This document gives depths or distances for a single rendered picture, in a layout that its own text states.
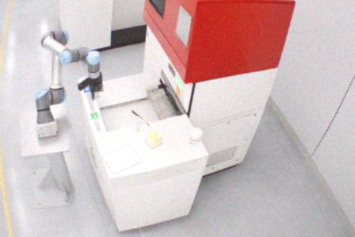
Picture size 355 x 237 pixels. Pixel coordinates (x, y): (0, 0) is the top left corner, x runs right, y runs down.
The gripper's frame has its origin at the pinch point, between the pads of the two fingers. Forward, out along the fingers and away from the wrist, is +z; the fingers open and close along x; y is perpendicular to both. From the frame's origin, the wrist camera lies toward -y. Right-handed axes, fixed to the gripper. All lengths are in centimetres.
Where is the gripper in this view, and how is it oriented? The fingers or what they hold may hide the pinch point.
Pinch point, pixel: (92, 100)
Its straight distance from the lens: 215.1
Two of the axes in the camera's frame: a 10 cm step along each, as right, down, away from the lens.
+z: -1.1, 7.0, 7.0
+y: 9.2, -2.0, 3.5
